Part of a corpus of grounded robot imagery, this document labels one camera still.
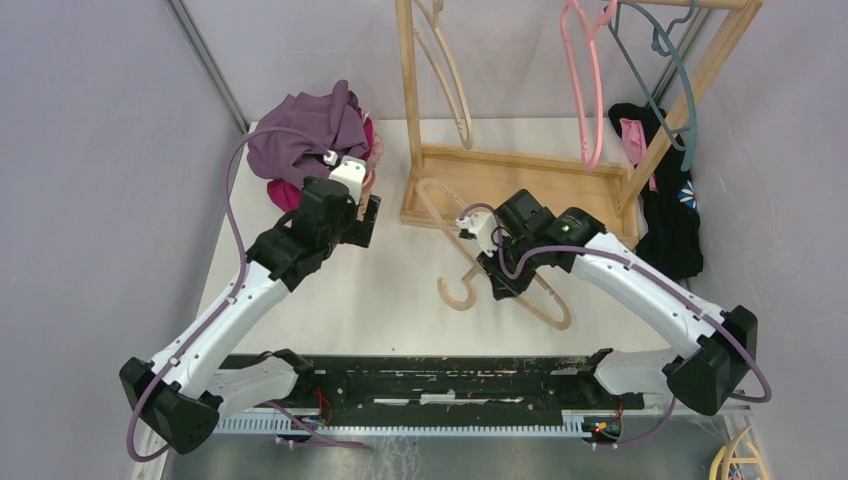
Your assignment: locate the pink plastic hanger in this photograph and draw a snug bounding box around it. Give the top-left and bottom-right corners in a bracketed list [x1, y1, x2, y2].
[559, 0, 621, 175]

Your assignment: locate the purple pleated skirt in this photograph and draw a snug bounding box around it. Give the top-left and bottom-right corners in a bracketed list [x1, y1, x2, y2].
[247, 79, 373, 189]

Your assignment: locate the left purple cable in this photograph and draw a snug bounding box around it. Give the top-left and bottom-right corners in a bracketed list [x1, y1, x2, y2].
[125, 127, 372, 464]

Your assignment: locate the magenta skirt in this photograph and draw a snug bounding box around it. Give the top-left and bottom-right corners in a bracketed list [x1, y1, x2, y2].
[266, 110, 377, 219]

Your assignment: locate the grey slotted cable duct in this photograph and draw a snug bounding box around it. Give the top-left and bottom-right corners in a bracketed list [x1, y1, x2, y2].
[218, 413, 621, 439]

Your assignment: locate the purple cable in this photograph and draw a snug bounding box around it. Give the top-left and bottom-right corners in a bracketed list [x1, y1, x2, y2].
[125, 127, 372, 464]
[457, 203, 774, 452]

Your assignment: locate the wooden clothes rack frame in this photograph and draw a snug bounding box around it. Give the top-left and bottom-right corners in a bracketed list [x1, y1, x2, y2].
[395, 0, 762, 247]

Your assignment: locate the wooden hanger on floor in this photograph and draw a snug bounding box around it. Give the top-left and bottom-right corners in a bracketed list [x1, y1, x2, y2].
[707, 426, 772, 480]

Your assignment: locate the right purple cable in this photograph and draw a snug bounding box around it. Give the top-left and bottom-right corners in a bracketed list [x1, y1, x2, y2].
[457, 203, 774, 452]

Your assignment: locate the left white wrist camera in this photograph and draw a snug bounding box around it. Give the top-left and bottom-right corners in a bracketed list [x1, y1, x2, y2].
[322, 150, 371, 205]

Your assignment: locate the beige wooden hanger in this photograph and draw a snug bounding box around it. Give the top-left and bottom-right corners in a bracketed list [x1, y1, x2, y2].
[415, 177, 573, 333]
[412, 0, 474, 150]

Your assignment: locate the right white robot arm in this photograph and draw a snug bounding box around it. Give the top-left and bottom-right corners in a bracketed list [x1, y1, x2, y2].
[456, 189, 773, 415]

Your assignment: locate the blue-grey plastic hanger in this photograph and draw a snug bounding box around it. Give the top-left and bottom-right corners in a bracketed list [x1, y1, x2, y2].
[607, 1, 699, 172]

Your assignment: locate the black floral garment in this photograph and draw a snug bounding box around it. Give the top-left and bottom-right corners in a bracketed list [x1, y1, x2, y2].
[608, 103, 704, 281]

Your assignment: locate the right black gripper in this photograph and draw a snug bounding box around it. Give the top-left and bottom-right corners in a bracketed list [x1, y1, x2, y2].
[477, 233, 541, 298]

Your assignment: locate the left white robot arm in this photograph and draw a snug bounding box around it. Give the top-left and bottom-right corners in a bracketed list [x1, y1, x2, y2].
[119, 179, 381, 462]

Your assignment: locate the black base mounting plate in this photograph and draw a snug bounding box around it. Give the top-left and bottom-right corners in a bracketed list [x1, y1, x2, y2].
[278, 355, 645, 427]

